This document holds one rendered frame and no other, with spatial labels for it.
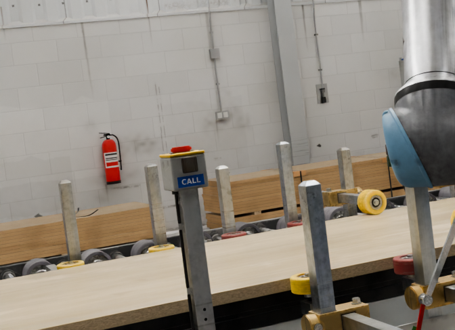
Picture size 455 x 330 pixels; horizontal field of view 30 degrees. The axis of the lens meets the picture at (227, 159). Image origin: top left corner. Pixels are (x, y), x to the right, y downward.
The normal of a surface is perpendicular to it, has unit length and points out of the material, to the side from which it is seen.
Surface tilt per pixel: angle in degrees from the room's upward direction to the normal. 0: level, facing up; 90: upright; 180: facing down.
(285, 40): 90
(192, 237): 90
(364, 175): 90
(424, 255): 90
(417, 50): 64
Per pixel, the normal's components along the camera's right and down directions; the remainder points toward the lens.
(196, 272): 0.36, 0.00
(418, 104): -0.61, -0.35
